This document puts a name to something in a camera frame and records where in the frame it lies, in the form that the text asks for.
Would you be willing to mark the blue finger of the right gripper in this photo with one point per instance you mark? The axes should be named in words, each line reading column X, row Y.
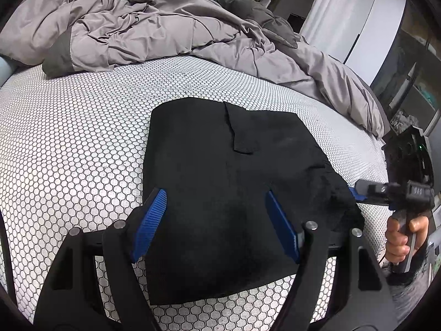
column 356, row 195

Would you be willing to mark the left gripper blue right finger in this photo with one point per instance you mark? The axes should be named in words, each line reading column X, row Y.
column 285, row 232

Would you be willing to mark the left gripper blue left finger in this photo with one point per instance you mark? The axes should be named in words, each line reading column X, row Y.
column 148, row 222

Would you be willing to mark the black pants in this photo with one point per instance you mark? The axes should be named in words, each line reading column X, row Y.
column 217, row 161

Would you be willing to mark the grey sleeve forearm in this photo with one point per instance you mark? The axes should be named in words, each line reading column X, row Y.
column 407, row 289

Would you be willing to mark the person's right hand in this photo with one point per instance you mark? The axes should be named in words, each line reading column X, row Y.
column 396, row 242

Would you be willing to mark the white honeycomb mattress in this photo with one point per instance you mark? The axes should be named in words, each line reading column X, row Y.
column 72, row 148

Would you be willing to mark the white wardrobe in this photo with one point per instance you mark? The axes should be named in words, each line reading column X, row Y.
column 358, row 33

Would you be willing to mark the grey rumpled duvet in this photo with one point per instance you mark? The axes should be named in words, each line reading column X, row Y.
column 73, row 36

